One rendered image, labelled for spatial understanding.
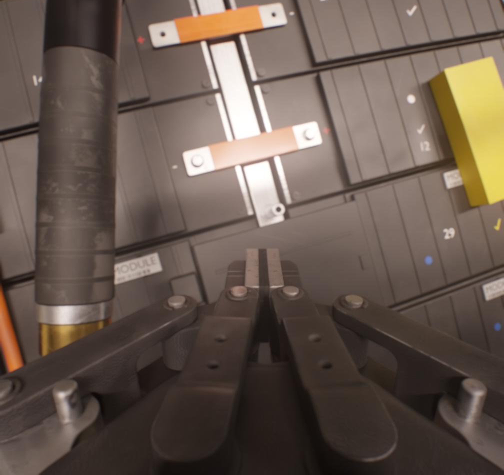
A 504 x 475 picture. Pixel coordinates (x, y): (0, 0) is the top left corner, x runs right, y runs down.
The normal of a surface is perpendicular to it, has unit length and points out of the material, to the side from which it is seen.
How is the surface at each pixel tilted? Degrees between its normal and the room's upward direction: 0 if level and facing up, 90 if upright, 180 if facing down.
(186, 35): 0
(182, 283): 0
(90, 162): 34
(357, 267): 0
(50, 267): 19
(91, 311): 41
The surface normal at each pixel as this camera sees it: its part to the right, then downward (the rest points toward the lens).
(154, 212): 0.16, -0.04
